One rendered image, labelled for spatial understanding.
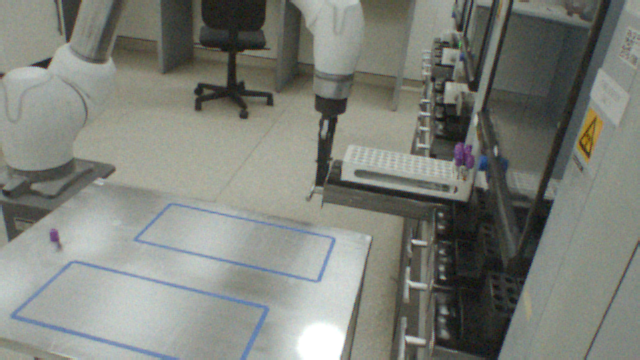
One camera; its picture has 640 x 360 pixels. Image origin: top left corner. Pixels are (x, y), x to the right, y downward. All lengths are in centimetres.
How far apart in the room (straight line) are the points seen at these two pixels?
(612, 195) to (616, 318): 15
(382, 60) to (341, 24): 367
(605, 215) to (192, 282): 61
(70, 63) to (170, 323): 86
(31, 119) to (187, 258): 58
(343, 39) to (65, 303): 71
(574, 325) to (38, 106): 115
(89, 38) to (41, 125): 26
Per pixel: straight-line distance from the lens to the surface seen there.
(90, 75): 150
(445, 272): 99
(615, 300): 66
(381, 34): 475
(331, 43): 114
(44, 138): 139
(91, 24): 147
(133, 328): 83
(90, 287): 91
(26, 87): 137
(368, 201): 124
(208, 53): 517
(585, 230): 61
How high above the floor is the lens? 138
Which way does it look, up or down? 28 degrees down
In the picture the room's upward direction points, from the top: 6 degrees clockwise
